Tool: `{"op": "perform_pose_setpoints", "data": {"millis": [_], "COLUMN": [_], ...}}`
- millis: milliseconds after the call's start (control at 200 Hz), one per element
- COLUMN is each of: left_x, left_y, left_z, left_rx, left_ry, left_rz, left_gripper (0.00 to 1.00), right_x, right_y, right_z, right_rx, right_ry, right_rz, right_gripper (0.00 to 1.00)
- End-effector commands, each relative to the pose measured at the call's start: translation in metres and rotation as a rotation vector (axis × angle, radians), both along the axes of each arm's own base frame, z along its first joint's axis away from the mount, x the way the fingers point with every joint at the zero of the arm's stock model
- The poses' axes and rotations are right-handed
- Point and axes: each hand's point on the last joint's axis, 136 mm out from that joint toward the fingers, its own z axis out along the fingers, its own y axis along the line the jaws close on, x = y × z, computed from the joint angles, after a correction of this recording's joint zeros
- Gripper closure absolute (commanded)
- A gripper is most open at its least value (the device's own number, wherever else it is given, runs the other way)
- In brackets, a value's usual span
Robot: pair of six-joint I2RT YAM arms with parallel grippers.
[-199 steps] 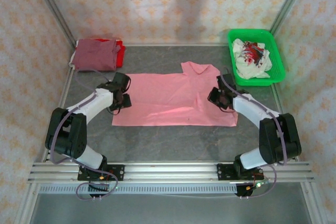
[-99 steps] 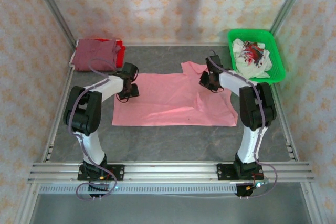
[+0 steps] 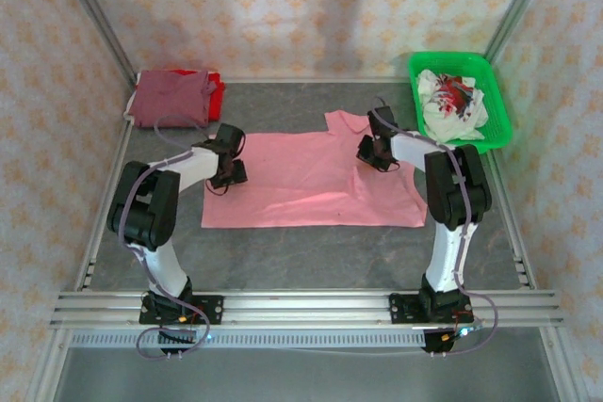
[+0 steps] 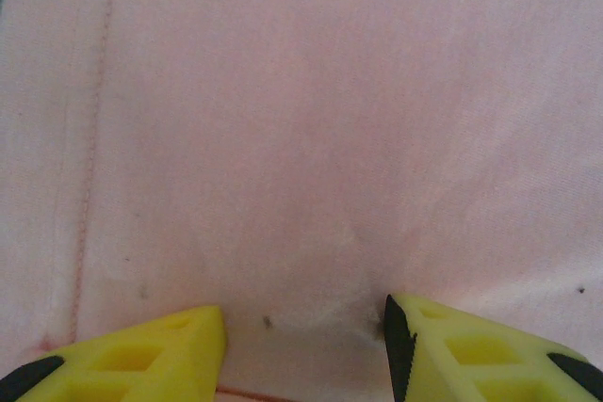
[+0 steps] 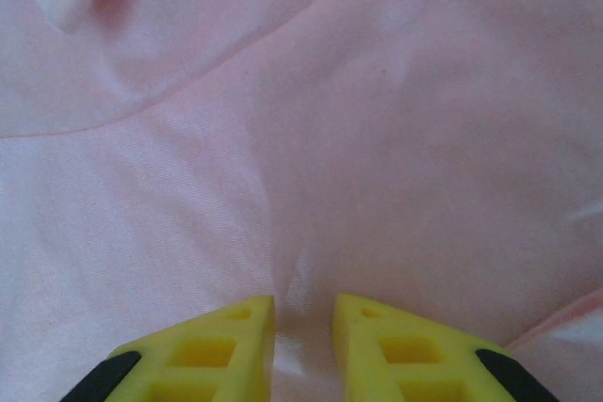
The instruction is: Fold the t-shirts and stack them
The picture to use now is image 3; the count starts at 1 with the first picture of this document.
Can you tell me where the pink t-shirt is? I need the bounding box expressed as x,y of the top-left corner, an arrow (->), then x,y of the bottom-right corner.
201,109 -> 428,230

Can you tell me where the green plastic basket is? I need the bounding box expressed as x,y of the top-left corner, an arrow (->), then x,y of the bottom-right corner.
406,51 -> 513,156

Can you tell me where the white floral crumpled t-shirt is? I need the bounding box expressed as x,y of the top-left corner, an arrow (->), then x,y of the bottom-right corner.
416,68 -> 489,143

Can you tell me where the red folded t-shirt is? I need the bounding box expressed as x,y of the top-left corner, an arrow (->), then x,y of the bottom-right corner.
169,68 -> 226,121

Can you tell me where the maroon folded t-shirt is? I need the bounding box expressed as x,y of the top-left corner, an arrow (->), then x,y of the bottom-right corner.
127,69 -> 218,129

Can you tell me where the white folded t-shirt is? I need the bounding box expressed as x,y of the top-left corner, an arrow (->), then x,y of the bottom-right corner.
122,90 -> 138,121

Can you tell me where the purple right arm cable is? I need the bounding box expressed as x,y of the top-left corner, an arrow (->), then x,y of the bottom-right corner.
367,108 -> 500,359

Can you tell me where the aluminium table edge rail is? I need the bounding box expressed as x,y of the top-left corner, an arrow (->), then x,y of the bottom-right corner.
487,152 -> 538,293
74,123 -> 136,293
136,75 -> 414,86

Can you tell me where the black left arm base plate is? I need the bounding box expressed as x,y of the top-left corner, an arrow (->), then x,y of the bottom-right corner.
139,295 -> 224,327

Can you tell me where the red black wire bundle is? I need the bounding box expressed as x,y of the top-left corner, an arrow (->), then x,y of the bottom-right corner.
440,310 -> 477,342
155,307 -> 208,328

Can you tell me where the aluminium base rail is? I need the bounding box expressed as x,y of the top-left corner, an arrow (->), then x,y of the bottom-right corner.
49,292 -> 564,328

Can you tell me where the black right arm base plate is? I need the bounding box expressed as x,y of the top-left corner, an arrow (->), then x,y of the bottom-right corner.
388,295 -> 472,326

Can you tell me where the grey slotted cable duct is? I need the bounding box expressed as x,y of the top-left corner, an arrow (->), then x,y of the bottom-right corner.
70,330 -> 428,347

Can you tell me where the aluminium frame leg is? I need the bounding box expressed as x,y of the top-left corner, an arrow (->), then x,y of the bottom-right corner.
539,326 -> 590,402
27,329 -> 72,402

